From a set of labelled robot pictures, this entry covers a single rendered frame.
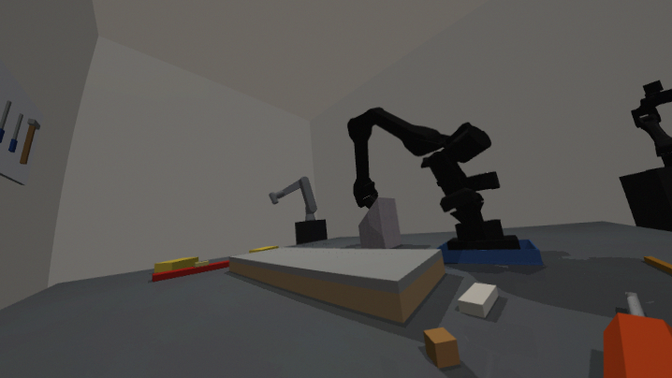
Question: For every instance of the dark red flat bar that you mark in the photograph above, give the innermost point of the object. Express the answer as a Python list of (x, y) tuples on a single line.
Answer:
[(199, 267)]

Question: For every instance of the brown block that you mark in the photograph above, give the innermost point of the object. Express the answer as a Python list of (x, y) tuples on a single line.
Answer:
[(441, 347)]

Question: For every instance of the blue shallow tray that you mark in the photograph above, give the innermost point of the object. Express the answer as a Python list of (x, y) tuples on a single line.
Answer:
[(528, 255)]

